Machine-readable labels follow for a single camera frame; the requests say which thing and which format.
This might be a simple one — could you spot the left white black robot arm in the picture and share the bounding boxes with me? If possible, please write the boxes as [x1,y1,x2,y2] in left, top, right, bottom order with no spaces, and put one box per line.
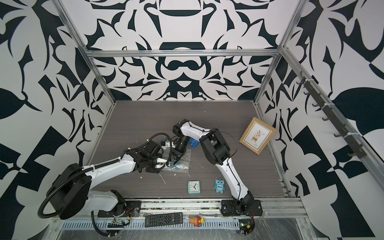
[38,140,172,220]

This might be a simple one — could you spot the clear bubble wrap sheet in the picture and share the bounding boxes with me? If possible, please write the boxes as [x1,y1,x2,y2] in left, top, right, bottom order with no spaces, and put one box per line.
[162,149,192,174]

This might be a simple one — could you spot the red yellow toy figure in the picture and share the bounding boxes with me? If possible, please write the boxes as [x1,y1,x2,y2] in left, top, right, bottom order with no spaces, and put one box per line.
[190,216,206,227]

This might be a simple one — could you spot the wooden framed picture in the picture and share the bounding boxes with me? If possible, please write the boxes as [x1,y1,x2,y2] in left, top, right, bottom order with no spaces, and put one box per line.
[239,117,277,155]

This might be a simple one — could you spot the small circuit board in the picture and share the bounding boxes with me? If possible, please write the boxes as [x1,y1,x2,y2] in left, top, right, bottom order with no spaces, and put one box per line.
[239,219,255,236]
[108,218,131,228]

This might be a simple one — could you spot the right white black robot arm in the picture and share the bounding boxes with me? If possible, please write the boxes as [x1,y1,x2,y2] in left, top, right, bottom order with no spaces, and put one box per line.
[173,119,254,215]

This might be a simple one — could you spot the black remote control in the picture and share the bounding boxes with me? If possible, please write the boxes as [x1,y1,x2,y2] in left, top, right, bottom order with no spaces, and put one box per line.
[145,213,184,228]

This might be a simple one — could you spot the blue tape dispenser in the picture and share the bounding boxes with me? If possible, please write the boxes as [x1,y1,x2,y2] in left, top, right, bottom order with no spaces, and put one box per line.
[189,138,200,148]

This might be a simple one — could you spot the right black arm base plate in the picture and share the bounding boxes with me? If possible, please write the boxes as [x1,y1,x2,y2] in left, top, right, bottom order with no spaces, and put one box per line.
[220,200,263,217]

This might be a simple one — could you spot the right small circuit board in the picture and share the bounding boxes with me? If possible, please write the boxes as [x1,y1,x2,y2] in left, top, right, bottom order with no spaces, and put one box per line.
[239,219,255,236]

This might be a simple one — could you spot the left small circuit board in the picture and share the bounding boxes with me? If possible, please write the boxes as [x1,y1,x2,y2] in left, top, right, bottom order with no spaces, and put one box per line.
[108,218,131,228]

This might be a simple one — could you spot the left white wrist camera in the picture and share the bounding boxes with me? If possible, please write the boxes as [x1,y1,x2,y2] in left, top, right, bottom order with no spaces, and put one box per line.
[160,138,172,148]

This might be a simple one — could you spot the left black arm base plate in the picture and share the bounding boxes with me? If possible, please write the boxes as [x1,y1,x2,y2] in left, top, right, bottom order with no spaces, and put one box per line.
[97,201,142,218]

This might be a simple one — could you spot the small teal alarm clock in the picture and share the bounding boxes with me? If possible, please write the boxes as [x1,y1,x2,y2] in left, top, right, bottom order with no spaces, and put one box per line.
[188,180,201,194]

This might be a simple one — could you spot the blue owl figurine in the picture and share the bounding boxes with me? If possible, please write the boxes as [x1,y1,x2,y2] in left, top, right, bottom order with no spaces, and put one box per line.
[214,178,226,194]

